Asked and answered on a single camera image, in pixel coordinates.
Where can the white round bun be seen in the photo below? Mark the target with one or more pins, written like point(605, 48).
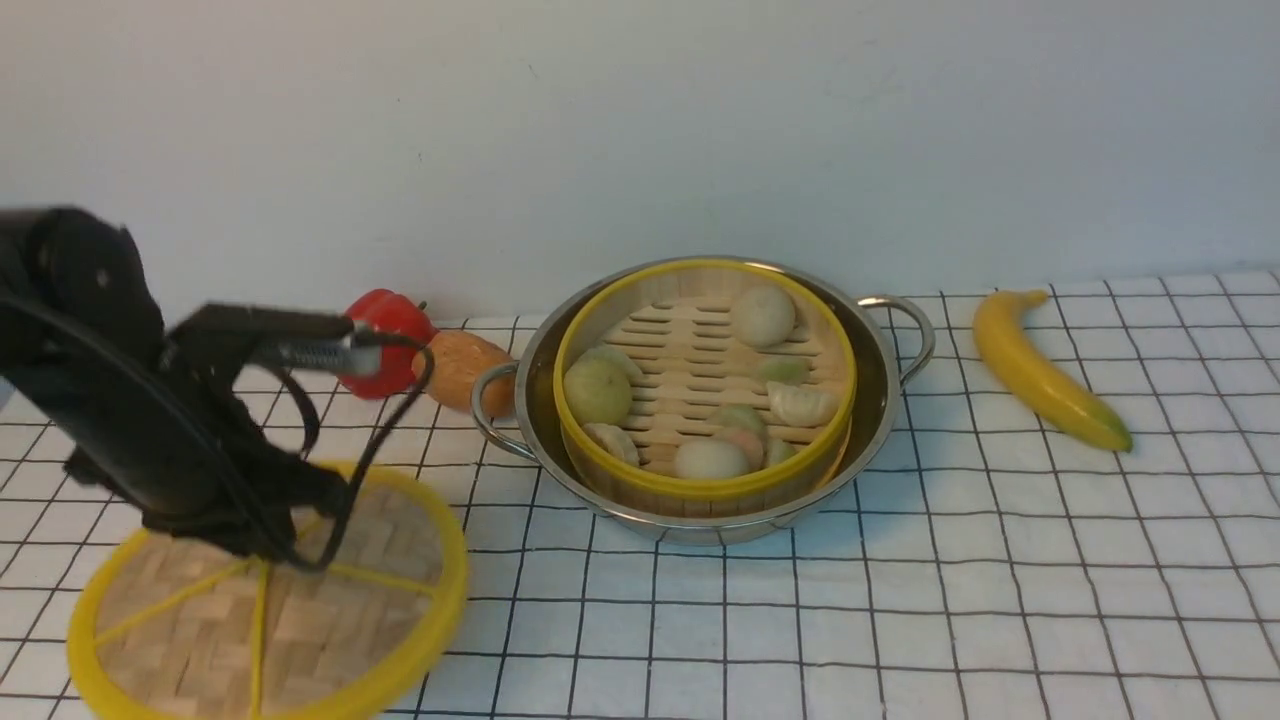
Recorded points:
point(762, 317)
point(710, 458)

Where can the white dumpling right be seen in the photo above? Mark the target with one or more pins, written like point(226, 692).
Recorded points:
point(801, 406)

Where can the bamboo steamer basket yellow rim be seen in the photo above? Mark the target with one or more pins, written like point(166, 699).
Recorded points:
point(673, 320)

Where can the white grid tablecloth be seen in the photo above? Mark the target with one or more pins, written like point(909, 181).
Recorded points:
point(982, 567)

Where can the brown potato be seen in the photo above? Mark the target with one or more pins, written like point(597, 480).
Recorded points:
point(460, 357)

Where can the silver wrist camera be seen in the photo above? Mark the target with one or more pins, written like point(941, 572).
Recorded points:
point(219, 340)

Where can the green round bun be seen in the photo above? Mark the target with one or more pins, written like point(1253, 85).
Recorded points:
point(599, 386)

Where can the white round bun top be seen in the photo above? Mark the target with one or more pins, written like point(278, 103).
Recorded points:
point(762, 317)

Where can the stainless steel two-handled pot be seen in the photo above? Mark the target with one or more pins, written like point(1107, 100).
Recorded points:
point(892, 341)

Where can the pink green bun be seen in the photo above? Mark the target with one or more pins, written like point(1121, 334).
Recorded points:
point(744, 426)

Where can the red bell pepper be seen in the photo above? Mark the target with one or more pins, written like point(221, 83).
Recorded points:
point(391, 312)

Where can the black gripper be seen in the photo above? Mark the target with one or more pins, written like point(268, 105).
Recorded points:
point(86, 343)

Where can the woven bamboo steamer lid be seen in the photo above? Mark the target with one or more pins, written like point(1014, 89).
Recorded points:
point(175, 629)

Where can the yellow banana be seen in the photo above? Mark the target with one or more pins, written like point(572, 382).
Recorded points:
point(1018, 365)

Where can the small green dumpling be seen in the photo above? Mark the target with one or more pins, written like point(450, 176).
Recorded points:
point(788, 370)

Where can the white round bun bottom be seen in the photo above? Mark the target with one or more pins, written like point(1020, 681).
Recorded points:
point(710, 458)

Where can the pale dumpling left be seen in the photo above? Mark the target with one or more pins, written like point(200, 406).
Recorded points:
point(615, 441)

